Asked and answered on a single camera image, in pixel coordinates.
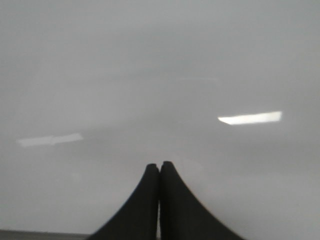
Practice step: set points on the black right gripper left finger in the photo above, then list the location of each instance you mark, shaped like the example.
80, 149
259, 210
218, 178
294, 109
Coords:
137, 218

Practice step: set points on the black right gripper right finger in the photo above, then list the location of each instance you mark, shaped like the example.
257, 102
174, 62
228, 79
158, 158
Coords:
182, 216

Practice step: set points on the white whiteboard with aluminium frame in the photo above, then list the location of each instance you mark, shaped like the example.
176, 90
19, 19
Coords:
91, 91

